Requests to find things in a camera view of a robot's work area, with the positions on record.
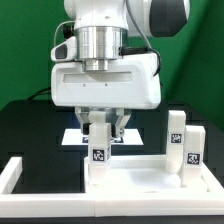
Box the white U-shaped obstacle frame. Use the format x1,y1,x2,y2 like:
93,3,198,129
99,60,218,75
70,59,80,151
0,157,224,218

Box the grey camera cable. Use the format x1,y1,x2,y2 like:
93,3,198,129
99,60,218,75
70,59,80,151
53,20,76,48

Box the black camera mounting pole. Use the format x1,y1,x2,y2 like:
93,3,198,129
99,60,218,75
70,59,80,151
62,24,74,39

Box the fiducial marker sheet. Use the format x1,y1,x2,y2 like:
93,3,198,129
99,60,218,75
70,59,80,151
62,129,143,146

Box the white desk top tray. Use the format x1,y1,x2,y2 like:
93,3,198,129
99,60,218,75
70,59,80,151
84,155,208,193

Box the black cables on table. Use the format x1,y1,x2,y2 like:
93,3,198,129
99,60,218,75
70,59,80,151
25,87,53,102

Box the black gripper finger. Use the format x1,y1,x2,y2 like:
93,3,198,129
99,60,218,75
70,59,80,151
112,109,131,138
75,107,91,135

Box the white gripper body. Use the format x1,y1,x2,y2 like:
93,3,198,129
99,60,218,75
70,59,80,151
51,53,161,109

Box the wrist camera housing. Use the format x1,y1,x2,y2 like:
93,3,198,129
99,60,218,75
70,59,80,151
51,36,77,62

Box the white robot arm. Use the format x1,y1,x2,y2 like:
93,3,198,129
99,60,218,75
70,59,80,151
51,0,190,137

